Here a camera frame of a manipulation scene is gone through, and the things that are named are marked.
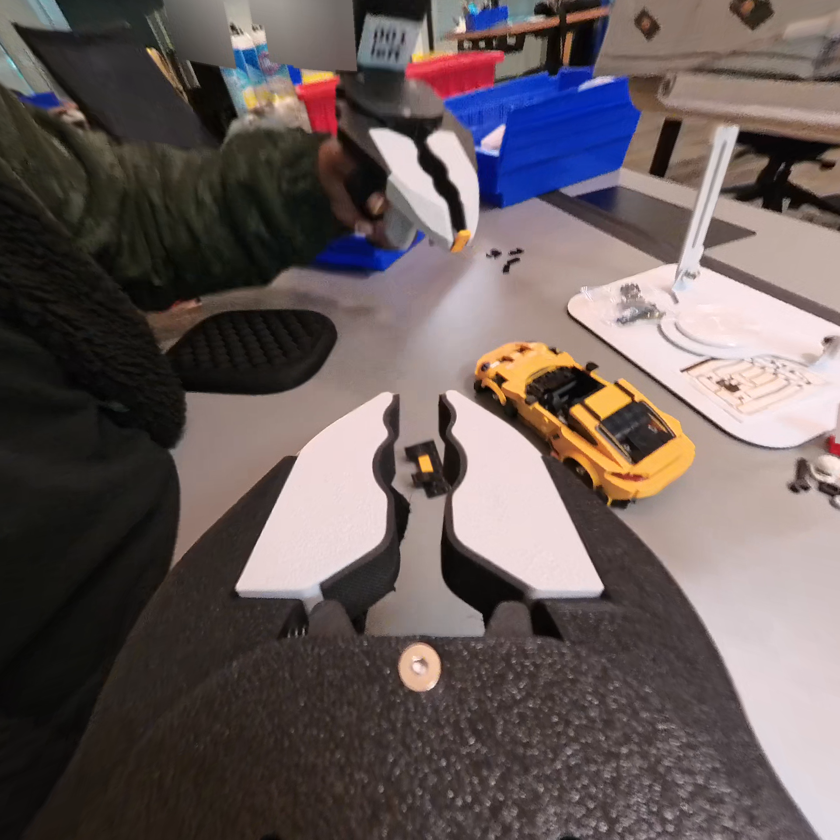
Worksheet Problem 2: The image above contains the person's left forearm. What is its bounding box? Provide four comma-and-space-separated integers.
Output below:
0, 85, 342, 309

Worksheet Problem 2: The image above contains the white stand base board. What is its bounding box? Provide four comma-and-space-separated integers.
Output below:
567, 262, 840, 450

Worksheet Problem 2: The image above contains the lego instruction booklet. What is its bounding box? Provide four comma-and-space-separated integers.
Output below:
594, 0, 840, 80

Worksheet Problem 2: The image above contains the red storage bin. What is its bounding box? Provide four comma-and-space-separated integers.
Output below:
295, 77, 340, 135
407, 51, 506, 99

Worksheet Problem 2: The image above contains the black yellow lego plate assembly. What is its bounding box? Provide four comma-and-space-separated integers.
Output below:
405, 438, 452, 500

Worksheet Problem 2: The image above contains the pile of small lego pieces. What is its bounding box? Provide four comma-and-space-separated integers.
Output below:
787, 456, 840, 509

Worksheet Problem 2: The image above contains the lego sticker sheet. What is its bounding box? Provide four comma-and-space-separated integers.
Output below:
682, 354, 828, 421

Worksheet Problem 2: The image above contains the black armrest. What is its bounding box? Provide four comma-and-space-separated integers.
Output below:
164, 310, 337, 395

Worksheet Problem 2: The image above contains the black office chair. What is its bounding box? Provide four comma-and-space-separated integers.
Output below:
722, 134, 840, 217

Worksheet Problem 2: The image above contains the bag of small lego parts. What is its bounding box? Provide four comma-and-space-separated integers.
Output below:
587, 282, 664, 327

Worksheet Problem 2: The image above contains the round clear lens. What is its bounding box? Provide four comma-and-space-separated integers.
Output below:
659, 308, 752, 358

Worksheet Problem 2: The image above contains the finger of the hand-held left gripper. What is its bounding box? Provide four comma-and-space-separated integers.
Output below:
427, 131, 480, 235
367, 128, 458, 249

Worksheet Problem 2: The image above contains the blue white wipes canister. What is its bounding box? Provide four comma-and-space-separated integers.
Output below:
226, 26, 293, 112

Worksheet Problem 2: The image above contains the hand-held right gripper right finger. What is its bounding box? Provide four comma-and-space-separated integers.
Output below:
437, 390, 605, 599

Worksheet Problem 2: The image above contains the yellow lego car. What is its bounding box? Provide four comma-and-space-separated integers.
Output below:
474, 341, 695, 508

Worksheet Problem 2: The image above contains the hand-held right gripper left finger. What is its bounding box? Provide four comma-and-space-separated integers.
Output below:
235, 392, 403, 601

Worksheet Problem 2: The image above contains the stack of blue storage bins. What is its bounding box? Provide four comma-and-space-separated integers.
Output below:
446, 66, 641, 207

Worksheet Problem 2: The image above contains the person's dark clothed torso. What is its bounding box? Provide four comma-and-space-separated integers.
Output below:
0, 177, 188, 840

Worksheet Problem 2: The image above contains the black flat panel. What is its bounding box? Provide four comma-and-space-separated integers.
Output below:
13, 26, 217, 148

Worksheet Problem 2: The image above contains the person's left hand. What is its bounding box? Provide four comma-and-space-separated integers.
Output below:
318, 138, 395, 238

